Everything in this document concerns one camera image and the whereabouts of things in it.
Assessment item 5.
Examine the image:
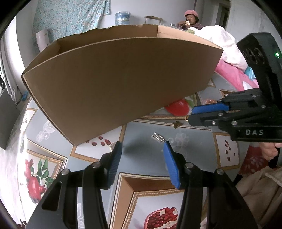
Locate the person's right hand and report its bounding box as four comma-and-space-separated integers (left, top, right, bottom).
259, 143, 281, 161

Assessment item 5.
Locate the white pillow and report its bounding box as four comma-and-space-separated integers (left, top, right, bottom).
188, 25, 248, 72

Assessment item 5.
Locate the small silver pendant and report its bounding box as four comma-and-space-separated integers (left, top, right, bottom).
151, 132, 166, 142

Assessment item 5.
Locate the person in pink helmet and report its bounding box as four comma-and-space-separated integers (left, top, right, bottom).
176, 10, 203, 30

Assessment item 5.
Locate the fruit-pattern bed sheet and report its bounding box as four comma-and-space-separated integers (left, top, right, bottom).
18, 73, 250, 228

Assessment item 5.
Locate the dark grey cabinet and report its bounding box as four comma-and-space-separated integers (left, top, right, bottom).
0, 89, 20, 150

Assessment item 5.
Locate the wooden chair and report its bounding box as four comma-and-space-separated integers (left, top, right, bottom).
144, 15, 163, 25

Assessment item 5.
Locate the brown cardboard box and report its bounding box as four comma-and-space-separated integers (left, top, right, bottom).
22, 24, 223, 146

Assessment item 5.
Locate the blue water jug on dispenser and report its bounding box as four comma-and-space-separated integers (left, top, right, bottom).
115, 11, 131, 25

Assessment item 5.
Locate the rolled pink mat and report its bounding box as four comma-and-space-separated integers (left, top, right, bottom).
36, 29, 50, 52

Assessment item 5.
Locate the teal floral wall cloth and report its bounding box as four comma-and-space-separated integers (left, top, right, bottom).
32, 0, 110, 43

